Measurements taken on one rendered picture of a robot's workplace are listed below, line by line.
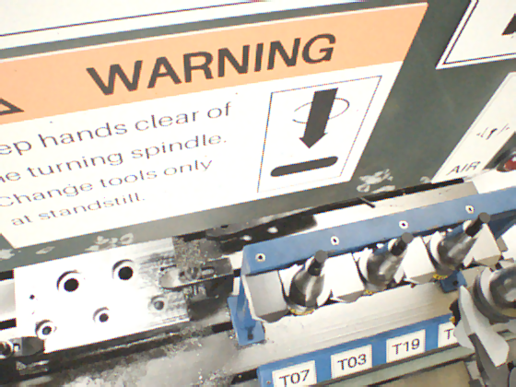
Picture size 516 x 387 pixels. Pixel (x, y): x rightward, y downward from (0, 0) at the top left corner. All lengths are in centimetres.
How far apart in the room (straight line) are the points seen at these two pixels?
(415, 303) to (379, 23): 94
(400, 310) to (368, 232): 36
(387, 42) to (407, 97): 4
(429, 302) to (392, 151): 86
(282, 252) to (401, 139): 47
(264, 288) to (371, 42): 54
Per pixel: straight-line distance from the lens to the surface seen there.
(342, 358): 95
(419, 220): 76
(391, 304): 105
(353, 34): 16
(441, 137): 25
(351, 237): 71
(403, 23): 17
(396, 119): 21
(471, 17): 18
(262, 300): 67
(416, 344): 101
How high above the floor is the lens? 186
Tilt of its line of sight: 61 degrees down
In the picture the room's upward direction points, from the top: 9 degrees clockwise
